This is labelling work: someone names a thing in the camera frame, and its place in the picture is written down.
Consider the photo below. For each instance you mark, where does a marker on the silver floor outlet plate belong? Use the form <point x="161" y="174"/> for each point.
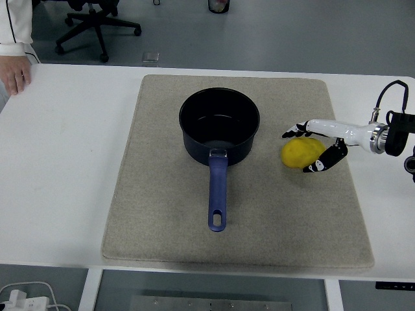
<point x="151" y="56"/>

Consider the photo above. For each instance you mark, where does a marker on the grey metal plate with screws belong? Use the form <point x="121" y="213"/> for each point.
<point x="210" y="304"/>

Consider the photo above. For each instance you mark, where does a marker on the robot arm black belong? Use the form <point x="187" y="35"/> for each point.
<point x="397" y="136"/>

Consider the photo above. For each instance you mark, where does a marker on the white table leg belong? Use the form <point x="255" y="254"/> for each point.
<point x="334" y="296"/>
<point x="89" y="288"/>

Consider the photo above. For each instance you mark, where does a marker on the person's hand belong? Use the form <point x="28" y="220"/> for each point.
<point x="14" y="71"/>

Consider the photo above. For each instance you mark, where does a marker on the person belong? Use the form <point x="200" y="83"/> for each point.
<point x="14" y="22"/>

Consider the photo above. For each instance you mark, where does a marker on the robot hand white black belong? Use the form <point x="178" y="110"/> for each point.
<point x="340" y="129"/>

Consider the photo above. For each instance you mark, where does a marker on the beige fabric mat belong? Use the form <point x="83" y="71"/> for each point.
<point x="162" y="201"/>

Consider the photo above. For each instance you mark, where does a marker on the waste bin with black liner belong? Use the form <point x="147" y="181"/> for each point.
<point x="218" y="6"/>

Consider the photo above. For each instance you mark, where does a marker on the black office chair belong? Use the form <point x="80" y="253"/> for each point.
<point x="99" y="27"/>

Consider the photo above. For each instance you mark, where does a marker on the black table control panel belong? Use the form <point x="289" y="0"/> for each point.
<point x="395" y="285"/>

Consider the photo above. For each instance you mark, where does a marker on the white power strip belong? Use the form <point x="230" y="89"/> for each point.
<point x="22" y="301"/>

